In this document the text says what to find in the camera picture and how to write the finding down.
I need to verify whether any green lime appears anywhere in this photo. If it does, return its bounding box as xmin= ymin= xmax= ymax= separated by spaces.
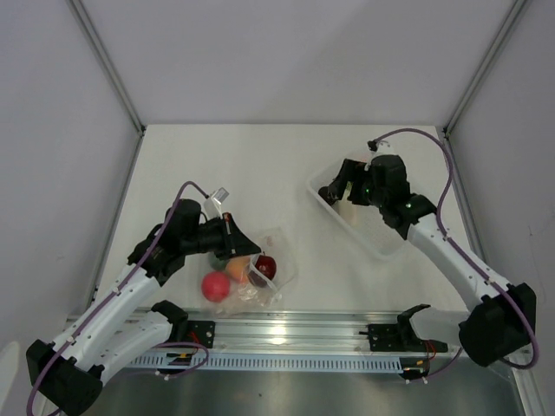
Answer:
xmin=208 ymin=257 xmax=228 ymax=270

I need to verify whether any red tomato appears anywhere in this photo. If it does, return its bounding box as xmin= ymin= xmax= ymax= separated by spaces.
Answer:
xmin=201 ymin=271 xmax=231 ymax=302

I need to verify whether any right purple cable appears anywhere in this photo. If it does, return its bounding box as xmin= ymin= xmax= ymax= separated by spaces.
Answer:
xmin=368 ymin=128 xmax=541 ymax=369

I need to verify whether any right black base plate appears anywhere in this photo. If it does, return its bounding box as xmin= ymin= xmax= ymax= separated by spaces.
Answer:
xmin=359 ymin=323 xmax=448 ymax=353

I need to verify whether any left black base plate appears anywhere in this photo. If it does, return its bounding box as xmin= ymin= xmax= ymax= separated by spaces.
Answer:
xmin=184 ymin=321 xmax=216 ymax=348

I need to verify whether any white slotted cable duct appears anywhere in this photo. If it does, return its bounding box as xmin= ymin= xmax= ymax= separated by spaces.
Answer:
xmin=125 ymin=352 xmax=404 ymax=374

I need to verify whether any dark red apple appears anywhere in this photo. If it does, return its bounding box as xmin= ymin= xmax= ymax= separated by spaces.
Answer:
xmin=254 ymin=255 xmax=277 ymax=280

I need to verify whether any aluminium frame post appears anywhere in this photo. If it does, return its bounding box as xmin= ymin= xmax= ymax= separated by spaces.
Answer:
xmin=442 ymin=0 xmax=532 ymax=140
xmin=65 ymin=0 xmax=146 ymax=133

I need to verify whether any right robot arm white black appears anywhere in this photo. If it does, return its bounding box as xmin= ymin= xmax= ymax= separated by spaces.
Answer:
xmin=317 ymin=154 xmax=539 ymax=367

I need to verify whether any left aluminium frame post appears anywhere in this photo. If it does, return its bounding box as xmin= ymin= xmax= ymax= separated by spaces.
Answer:
xmin=65 ymin=0 xmax=146 ymax=133

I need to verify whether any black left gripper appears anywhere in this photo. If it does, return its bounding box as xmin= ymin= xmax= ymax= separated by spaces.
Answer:
xmin=182 ymin=212 xmax=261 ymax=261

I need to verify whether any orange peach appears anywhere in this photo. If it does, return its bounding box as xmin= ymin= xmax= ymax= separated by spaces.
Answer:
xmin=225 ymin=257 xmax=250 ymax=284

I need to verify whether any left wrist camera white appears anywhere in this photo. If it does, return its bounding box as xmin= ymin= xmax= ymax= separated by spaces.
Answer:
xmin=203 ymin=187 xmax=229 ymax=219

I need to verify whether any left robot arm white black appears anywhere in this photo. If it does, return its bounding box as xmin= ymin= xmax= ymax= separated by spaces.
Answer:
xmin=26 ymin=199 xmax=261 ymax=415

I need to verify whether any white plastic basket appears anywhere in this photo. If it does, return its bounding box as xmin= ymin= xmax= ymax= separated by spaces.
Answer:
xmin=306 ymin=145 xmax=406 ymax=261

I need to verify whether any clear zip top bag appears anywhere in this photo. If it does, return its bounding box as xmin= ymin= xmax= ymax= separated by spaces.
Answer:
xmin=199 ymin=227 xmax=298 ymax=315

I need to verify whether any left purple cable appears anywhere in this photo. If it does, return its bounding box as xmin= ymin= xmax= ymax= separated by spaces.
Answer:
xmin=26 ymin=181 xmax=209 ymax=416

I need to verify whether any white radish with leaves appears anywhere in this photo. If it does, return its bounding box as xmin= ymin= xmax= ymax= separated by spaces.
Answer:
xmin=338 ymin=182 xmax=357 ymax=225

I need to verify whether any right aluminium frame post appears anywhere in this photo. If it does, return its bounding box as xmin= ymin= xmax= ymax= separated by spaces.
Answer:
xmin=442 ymin=0 xmax=532 ymax=140

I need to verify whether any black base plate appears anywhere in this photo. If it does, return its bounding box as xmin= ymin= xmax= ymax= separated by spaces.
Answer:
xmin=184 ymin=321 xmax=216 ymax=348
xmin=359 ymin=323 xmax=448 ymax=353

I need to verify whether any aluminium mounting rail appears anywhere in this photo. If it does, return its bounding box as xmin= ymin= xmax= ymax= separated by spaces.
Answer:
xmin=55 ymin=308 xmax=531 ymax=359

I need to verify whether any purple cable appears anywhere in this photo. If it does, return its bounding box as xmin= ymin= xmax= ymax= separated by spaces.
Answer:
xmin=368 ymin=128 xmax=541 ymax=369
xmin=26 ymin=181 xmax=209 ymax=416

